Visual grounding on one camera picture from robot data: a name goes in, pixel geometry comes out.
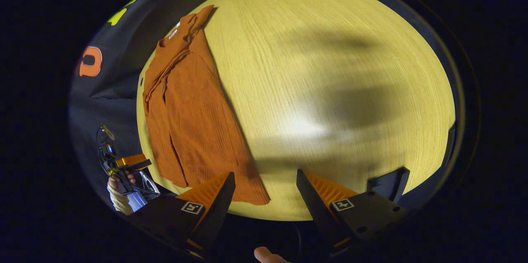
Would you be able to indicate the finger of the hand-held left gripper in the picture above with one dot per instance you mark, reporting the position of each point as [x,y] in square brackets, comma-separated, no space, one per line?
[132,162]

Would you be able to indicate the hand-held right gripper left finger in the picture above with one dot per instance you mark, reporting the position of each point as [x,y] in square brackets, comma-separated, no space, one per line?
[216,213]

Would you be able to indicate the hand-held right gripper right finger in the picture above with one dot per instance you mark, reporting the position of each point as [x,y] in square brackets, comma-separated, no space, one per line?
[315,209]

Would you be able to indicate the orange ribbed shirt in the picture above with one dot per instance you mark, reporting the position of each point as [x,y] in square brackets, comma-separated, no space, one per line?
[189,122]

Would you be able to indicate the black backdrop cloth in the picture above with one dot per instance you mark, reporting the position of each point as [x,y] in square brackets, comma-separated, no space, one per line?
[119,102]

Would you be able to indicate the dark chair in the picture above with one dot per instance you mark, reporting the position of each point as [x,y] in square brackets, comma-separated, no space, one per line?
[387,182]

